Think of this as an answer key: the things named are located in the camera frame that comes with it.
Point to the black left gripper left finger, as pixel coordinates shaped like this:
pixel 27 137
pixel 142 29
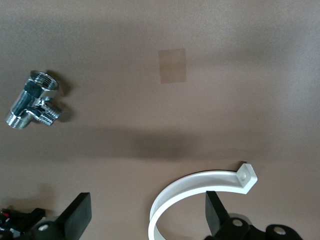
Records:
pixel 76 217

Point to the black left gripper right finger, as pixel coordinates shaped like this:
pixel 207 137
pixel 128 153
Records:
pixel 216 220

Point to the white half-round pipe clamp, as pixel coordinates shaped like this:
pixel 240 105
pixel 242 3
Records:
pixel 180 185

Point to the chrome tee valve fitting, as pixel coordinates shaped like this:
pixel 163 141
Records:
pixel 27 100

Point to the brown tape patch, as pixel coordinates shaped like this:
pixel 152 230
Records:
pixel 172 66

